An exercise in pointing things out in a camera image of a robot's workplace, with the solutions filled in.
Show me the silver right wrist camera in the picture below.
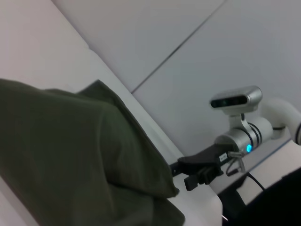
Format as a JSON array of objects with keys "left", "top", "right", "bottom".
[{"left": 209, "top": 86, "right": 263, "bottom": 129}]

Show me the dark green FREE! t-shirt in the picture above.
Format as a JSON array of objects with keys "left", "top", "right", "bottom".
[{"left": 0, "top": 79, "right": 186, "bottom": 226}]

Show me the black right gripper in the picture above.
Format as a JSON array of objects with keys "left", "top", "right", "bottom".
[{"left": 169, "top": 141, "right": 232, "bottom": 191}]

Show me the person in dark clothes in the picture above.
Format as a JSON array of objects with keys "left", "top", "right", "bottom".
[{"left": 217, "top": 167, "right": 301, "bottom": 226}]

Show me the thin dark wrist cable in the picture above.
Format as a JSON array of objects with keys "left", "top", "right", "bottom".
[{"left": 225, "top": 150, "right": 266, "bottom": 190}]

